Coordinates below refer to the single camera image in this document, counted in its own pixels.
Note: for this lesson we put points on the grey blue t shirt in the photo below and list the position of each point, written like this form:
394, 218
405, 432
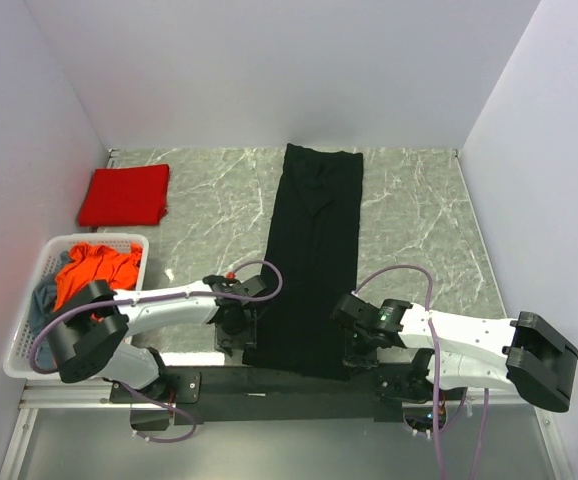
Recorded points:
43, 300

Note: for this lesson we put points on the folded red t shirt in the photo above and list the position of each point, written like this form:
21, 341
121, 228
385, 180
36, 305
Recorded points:
125, 197

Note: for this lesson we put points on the black base beam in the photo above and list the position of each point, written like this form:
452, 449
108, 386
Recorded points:
238, 393

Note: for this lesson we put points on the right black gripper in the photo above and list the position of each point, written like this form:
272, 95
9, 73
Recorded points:
363, 361

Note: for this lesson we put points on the white plastic laundry basket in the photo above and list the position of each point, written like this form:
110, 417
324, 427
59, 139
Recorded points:
16, 362

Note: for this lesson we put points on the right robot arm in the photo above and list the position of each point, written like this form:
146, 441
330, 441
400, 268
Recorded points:
423, 353

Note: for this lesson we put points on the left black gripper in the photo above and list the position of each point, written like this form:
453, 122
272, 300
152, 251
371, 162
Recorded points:
227, 343

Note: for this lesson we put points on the black t shirt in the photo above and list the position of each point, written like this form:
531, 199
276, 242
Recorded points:
312, 261

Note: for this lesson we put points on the aluminium frame rail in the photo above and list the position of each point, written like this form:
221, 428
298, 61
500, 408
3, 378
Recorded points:
76, 433

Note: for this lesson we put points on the orange t shirt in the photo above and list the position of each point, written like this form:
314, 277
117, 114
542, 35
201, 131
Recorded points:
97, 262

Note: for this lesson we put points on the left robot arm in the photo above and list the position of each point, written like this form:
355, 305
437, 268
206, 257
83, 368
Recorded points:
93, 343

